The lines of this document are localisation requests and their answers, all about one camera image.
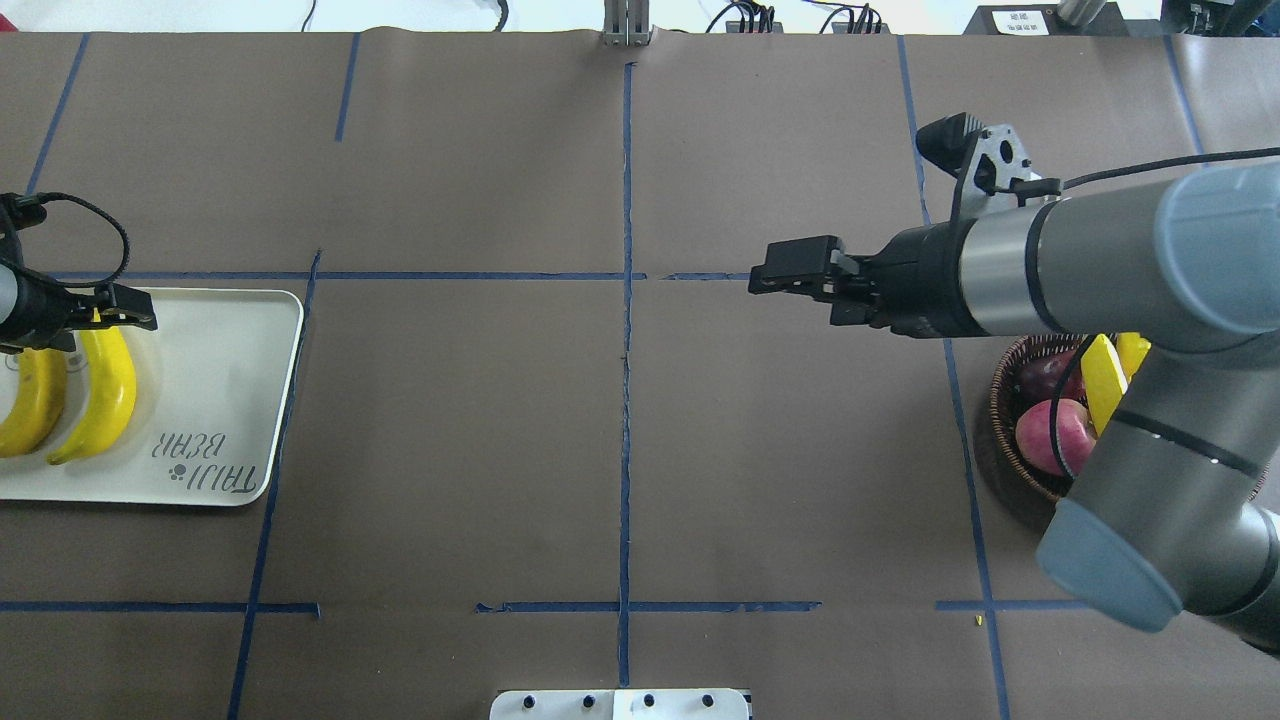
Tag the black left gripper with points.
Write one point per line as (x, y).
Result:
(40, 312)

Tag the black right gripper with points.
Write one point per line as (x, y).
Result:
(922, 280)

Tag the yellow banana curved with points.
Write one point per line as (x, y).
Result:
(111, 398)

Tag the yellow banana with dark tip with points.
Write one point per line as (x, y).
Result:
(38, 403)

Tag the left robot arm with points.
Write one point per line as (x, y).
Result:
(40, 314)

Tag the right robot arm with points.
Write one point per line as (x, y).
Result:
(1160, 520)

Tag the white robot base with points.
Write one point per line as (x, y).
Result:
(623, 703)

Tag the brown wicker basket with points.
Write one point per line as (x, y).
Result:
(1002, 462)

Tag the white bear tray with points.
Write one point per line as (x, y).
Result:
(212, 383)

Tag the red apple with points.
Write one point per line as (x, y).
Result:
(1075, 435)

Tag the black power strip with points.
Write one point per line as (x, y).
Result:
(840, 18)

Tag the black box with label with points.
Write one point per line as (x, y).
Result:
(1053, 18)

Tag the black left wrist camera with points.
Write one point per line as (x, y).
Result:
(19, 211)

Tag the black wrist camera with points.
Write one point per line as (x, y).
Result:
(19, 211)
(991, 169)

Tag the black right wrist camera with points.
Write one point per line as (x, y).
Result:
(991, 169)

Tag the grey metal post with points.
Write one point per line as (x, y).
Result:
(626, 23)

